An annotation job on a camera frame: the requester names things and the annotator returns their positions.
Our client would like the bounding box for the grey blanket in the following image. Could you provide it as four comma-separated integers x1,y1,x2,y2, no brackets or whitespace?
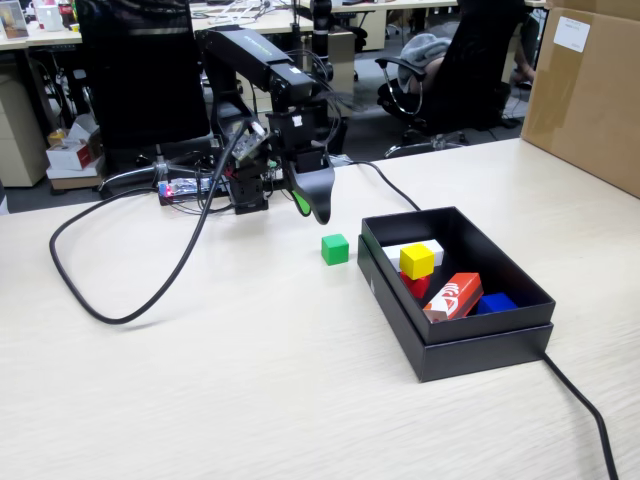
399,32,454,96

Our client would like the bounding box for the small white carton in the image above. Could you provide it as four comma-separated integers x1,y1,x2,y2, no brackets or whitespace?
382,239,445,271

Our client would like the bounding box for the orange red carton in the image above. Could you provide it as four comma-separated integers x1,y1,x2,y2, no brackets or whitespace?
422,272,485,325

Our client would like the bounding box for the black cylindrical stand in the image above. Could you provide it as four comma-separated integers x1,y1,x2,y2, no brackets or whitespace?
309,0,334,81

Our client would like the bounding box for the yellow cube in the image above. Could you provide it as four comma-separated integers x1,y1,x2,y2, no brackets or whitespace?
399,243,436,280

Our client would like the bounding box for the controller board with LED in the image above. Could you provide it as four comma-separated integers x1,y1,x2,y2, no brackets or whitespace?
157,177,224,205

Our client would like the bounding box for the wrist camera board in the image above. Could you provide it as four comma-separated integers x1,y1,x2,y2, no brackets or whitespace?
230,122,269,162

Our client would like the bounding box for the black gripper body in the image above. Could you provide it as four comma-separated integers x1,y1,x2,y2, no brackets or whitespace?
265,107,332,174

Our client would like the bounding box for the black office chair with armrests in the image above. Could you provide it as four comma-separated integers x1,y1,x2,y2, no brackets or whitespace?
374,0,531,159

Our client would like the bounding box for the black mesh office chair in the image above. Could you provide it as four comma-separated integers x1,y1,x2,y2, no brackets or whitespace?
74,0,224,199

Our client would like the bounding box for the beige pedestal cabinet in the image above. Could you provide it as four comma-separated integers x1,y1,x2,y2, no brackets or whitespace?
327,29,357,99

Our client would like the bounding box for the white red carton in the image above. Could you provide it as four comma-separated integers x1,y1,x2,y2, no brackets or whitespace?
46,138,104,172

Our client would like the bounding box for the desk photo frame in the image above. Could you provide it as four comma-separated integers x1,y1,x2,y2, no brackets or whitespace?
0,0,30,40

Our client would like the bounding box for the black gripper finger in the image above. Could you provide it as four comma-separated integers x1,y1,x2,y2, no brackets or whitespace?
289,167,337,225
292,189,315,219

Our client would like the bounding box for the beige background desk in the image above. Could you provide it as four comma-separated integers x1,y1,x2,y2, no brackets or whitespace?
0,9,301,51

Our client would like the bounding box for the large cardboard box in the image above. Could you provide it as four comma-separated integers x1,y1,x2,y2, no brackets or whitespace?
519,0,640,199

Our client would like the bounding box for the red cube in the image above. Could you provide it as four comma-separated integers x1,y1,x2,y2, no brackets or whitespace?
399,272,431,300

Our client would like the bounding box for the blue cube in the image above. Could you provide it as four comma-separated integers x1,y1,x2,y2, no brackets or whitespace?
475,292,519,316

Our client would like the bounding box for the thick black camera cable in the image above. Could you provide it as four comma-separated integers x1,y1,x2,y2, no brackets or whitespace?
48,119,251,326

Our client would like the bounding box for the green cube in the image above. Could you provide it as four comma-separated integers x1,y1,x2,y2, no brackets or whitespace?
320,233,350,266

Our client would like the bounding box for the black power cable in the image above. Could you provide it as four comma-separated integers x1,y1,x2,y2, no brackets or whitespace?
344,160,621,480

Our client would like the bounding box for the white label on cardboard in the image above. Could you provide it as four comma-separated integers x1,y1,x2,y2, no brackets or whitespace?
554,15,592,53

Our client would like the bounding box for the beige drawer cabinet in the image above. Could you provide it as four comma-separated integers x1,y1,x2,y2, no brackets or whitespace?
0,74,51,189

